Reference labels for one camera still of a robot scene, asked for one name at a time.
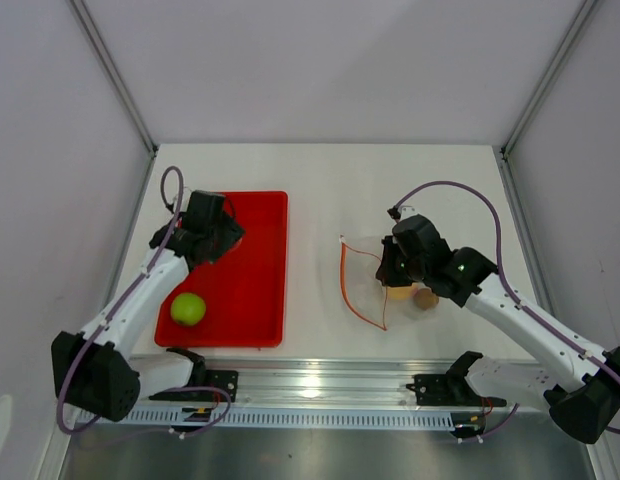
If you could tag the red plastic tray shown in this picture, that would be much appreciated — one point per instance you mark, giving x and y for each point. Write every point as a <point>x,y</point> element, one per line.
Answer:
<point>244,291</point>

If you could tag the aluminium frame post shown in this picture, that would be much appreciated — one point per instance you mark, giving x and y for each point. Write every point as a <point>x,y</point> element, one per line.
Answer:
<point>106,61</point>
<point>567,45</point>

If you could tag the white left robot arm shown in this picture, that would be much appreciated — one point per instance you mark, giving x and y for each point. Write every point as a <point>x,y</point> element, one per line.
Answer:
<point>94,369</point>

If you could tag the right aluminium frame post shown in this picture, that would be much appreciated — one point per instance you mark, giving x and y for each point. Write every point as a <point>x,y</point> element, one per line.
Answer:
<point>567,45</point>

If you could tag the green apple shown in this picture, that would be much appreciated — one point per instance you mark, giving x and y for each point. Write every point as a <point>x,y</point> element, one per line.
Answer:
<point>187,309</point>

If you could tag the pink peach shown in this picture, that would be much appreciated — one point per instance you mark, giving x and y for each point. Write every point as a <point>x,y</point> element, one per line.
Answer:
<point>235,245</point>

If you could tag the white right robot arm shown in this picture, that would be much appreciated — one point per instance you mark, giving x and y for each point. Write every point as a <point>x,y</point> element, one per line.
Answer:
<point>577,381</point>

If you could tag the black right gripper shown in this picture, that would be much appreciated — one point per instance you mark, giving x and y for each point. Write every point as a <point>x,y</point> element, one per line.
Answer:
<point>386,273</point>

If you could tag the white slotted cable duct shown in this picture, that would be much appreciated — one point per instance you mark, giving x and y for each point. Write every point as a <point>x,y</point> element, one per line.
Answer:
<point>404,420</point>

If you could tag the brown kiwi fruit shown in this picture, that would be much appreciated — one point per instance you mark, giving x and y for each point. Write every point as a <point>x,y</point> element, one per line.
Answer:
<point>425,299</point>

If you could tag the clear zip top bag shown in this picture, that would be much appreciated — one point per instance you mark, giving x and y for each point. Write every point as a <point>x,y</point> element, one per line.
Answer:
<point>353,301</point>

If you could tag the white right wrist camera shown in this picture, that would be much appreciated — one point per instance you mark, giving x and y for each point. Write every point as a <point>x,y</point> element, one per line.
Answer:
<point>401,212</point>

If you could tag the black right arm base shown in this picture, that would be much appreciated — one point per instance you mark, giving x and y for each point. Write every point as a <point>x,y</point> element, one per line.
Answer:
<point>450,389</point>

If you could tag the left aluminium frame post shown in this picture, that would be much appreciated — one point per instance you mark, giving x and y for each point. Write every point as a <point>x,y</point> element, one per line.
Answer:
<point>106,61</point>

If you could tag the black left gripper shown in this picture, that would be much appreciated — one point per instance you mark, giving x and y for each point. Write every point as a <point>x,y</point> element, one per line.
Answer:
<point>232,233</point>

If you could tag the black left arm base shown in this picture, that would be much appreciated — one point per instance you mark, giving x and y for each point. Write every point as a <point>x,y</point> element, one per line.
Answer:
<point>200,376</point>

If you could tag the orange fruit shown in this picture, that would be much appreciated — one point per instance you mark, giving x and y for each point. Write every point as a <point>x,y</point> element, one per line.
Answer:
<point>401,293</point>

